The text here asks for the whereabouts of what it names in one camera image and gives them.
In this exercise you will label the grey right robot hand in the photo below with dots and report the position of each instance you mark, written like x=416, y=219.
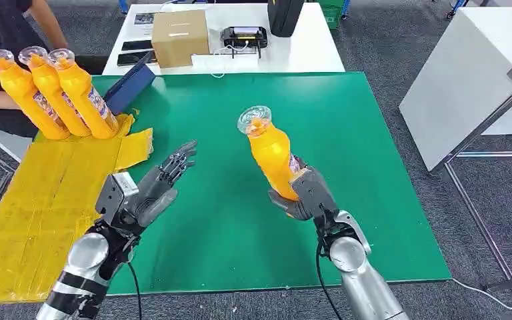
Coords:
x=315, y=194

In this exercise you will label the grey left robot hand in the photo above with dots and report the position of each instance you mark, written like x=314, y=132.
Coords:
x=159, y=190

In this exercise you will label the orange drink bottle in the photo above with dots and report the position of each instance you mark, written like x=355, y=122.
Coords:
x=55, y=95
x=19, y=92
x=86, y=97
x=271, y=152

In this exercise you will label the green table mat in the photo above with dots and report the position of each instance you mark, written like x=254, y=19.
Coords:
x=247, y=221

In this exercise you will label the dark blue box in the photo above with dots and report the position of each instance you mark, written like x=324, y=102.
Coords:
x=130, y=86

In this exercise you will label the yellow sheet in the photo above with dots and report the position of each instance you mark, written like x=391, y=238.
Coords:
x=30, y=221

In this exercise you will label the black phone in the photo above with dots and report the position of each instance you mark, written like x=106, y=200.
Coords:
x=136, y=45
x=133, y=58

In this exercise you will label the brown cardboard box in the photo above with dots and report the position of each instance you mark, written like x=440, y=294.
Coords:
x=180, y=37

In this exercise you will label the printed paper sheet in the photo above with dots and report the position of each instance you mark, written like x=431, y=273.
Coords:
x=144, y=19

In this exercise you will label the black handheld controller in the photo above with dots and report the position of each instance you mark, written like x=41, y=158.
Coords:
x=244, y=37

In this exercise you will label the black bag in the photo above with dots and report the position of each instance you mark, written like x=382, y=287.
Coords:
x=284, y=15

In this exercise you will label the green crate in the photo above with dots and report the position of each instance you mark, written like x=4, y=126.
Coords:
x=333, y=13

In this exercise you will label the white tilted table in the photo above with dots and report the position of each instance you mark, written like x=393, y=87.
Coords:
x=459, y=79

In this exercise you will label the person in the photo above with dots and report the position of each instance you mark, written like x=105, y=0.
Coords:
x=0, y=26

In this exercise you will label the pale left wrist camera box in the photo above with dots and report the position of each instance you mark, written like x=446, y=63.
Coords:
x=114, y=194

